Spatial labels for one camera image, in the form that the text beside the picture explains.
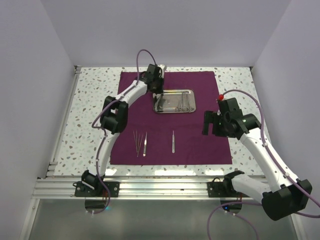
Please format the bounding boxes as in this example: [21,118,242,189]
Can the steel scissors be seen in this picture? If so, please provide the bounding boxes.
[182,92,193,113]

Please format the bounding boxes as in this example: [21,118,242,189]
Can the steel forceps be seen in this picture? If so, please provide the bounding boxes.
[175,92,185,112]

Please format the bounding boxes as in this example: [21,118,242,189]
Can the purple surgical cloth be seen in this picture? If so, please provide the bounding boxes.
[110,71,232,166]

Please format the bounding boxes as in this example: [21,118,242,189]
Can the thin steel tweezers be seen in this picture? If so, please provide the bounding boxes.
[137,134,144,157]
[133,130,139,153]

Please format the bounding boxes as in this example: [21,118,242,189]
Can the wide steel tweezers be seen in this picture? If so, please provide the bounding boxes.
[142,132,148,157]

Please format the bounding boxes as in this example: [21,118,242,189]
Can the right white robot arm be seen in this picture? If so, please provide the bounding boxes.
[202,98,313,221]

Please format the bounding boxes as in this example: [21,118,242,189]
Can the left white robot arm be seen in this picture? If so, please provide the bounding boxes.
[81,64,167,197]

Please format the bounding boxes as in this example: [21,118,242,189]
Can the steel instrument tray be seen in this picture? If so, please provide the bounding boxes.
[152,89,196,114]

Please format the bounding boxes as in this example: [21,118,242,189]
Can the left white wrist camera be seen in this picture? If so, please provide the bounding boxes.
[158,64,167,75]

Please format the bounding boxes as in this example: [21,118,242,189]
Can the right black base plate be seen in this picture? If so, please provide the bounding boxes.
[207,177,248,198]

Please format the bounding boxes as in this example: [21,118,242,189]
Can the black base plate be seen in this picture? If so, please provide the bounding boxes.
[207,177,248,198]
[72,181,120,198]

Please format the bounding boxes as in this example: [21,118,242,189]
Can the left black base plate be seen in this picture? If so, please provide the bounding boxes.
[72,181,120,198]

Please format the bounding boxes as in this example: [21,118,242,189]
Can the aluminium mounting rail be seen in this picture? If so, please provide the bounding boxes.
[32,176,296,201]

